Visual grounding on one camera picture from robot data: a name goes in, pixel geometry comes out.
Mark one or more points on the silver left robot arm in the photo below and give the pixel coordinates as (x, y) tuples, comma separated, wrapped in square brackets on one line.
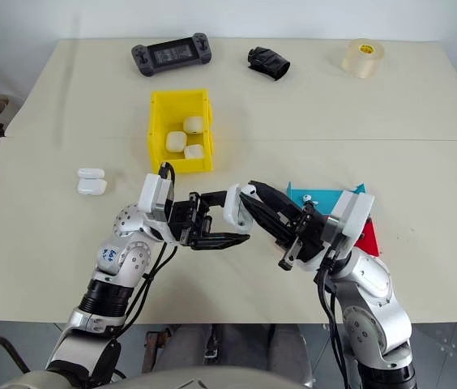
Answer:
[(129, 259)]

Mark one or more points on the crumpled black wrap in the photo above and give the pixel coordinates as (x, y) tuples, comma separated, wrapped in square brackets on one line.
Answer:
[(268, 62)]

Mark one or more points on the white earbud case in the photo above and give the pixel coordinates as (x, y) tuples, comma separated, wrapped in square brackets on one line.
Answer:
[(232, 210), (176, 142), (90, 184), (193, 124), (194, 151)]

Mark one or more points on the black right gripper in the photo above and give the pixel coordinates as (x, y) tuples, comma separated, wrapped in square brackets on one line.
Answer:
[(309, 239)]

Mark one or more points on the clear tape roll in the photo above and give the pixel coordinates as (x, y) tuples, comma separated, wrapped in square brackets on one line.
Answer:
[(362, 61)]

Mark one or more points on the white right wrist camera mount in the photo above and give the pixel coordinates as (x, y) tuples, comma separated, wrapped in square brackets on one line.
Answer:
[(354, 215)]

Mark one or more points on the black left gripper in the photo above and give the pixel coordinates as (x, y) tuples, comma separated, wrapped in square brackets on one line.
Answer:
[(190, 221)]

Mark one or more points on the dark grey handheld game controller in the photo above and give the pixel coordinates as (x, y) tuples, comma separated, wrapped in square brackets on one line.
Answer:
[(170, 54)]

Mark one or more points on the teal plastic tray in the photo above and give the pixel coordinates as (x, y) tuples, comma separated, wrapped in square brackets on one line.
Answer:
[(327, 200)]

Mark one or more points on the closed white earbud case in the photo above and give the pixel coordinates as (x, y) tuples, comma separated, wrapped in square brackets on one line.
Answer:
[(193, 124), (176, 142), (194, 151)]

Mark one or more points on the yellow plastic bin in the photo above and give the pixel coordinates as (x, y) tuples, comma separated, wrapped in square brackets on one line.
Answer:
[(159, 133)]

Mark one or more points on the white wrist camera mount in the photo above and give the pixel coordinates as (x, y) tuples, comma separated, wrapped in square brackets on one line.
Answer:
[(149, 194), (354, 215)]

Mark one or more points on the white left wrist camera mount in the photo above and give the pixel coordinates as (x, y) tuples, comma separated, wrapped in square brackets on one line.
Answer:
[(149, 194)]

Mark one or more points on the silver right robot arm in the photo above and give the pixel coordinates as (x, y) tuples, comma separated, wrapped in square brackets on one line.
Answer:
[(370, 300)]

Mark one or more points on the white earbud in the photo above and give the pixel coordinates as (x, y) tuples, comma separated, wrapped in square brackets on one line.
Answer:
[(249, 189), (307, 198)]

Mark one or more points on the red plastic tray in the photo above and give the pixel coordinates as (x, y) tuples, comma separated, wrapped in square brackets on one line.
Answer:
[(368, 239)]

